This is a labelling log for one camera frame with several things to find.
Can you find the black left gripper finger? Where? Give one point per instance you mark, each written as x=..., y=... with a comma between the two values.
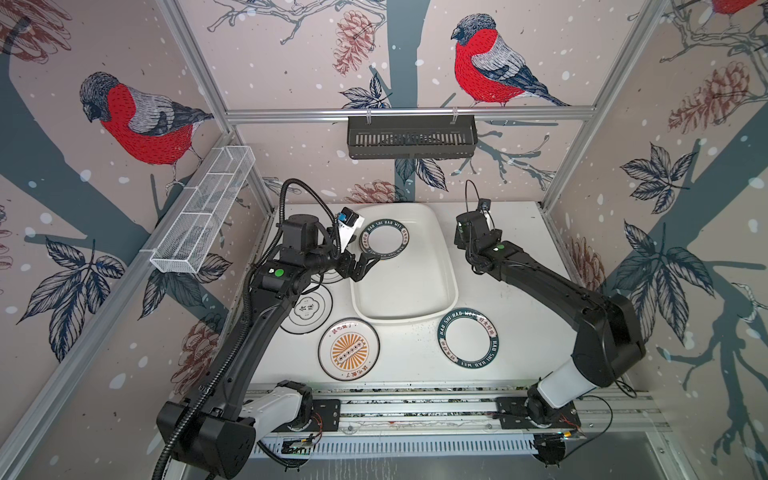
x=369, y=260
x=360, y=272

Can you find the white plastic bin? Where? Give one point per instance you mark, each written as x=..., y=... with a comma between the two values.
x=417, y=285

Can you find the green rim plate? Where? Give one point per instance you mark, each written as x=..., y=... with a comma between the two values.
x=385, y=238
x=468, y=338

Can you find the white mesh wall shelf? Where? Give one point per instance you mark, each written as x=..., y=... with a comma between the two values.
x=193, y=232

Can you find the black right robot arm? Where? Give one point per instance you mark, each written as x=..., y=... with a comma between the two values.
x=608, y=338

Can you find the orange sunburst plate front left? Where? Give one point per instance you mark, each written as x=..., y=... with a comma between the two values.
x=349, y=349

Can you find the black wire wall basket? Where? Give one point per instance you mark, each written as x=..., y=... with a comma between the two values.
x=411, y=137

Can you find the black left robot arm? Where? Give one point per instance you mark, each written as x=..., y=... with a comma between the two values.
x=206, y=429

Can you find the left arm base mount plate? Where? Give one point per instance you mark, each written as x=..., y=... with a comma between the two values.
x=325, y=417

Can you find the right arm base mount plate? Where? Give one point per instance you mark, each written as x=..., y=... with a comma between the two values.
x=523, y=413

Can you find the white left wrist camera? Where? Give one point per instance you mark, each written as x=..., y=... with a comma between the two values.
x=347, y=222

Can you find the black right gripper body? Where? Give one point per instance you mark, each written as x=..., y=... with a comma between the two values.
x=471, y=256

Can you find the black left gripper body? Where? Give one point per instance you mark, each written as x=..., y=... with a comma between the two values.
x=343, y=264

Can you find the aluminium rail base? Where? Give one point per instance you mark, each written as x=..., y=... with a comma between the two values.
x=396, y=410

